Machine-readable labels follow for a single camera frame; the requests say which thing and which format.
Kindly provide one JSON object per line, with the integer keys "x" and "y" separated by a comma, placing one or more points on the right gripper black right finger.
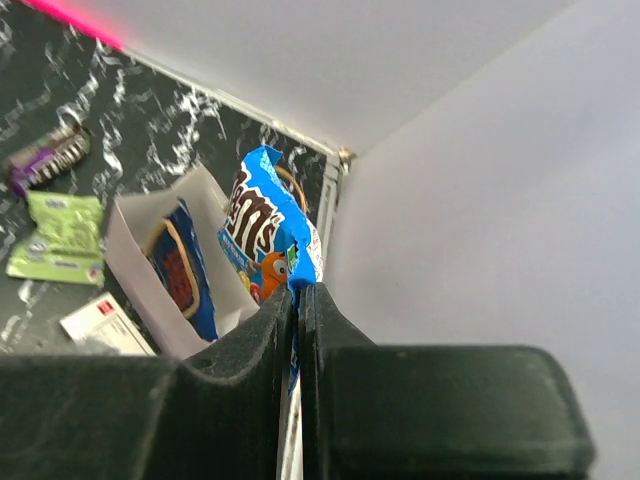
{"x": 374, "y": 411}

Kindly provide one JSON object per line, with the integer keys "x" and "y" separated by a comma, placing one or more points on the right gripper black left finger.
{"x": 150, "y": 400}

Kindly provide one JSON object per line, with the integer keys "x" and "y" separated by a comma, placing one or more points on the blue Burts chips bag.
{"x": 174, "y": 253}

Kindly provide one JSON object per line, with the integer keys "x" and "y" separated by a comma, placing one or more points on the blue M&M's packet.
{"x": 267, "y": 235}

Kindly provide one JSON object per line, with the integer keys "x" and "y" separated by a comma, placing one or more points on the white red cardboard box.
{"x": 102, "y": 327}

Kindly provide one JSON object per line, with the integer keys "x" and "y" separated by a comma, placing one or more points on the green snack packet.
{"x": 64, "y": 245}

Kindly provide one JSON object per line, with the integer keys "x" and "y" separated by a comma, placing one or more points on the purple M&M's packet far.
{"x": 45, "y": 159}

